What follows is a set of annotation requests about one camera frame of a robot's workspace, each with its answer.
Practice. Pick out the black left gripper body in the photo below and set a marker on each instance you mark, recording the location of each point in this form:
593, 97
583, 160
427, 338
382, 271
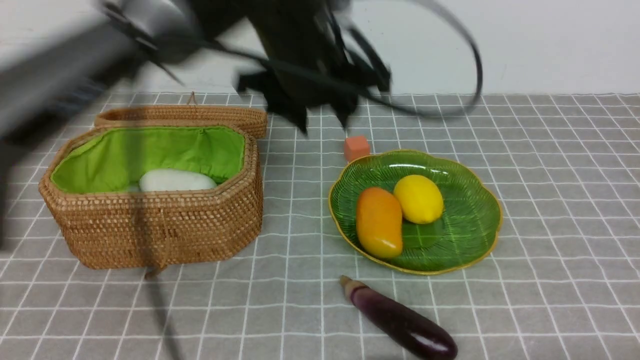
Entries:
306, 33

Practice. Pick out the orange yellow toy mango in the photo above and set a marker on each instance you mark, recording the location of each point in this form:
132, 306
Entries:
379, 223

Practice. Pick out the yellow toy lemon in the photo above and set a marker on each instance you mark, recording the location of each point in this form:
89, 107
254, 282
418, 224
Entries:
420, 199

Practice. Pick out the white toy radish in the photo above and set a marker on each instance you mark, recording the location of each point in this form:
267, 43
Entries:
170, 179

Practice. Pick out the purple toy eggplant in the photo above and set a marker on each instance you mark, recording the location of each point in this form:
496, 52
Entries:
419, 335

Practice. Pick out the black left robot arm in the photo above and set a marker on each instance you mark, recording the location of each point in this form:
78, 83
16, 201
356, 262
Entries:
43, 91

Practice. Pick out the woven rattan basket lid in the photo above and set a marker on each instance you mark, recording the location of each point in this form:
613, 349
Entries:
252, 121

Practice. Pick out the small orange cube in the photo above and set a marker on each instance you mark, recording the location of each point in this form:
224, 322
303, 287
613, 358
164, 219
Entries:
355, 147

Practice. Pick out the green glass leaf plate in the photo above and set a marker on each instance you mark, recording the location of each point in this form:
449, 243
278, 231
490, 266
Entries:
466, 232

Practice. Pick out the woven rattan basket green lining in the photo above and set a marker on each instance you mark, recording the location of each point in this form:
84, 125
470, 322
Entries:
88, 189

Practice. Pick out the grey checked tablecloth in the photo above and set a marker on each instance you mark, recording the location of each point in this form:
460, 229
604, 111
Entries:
561, 284

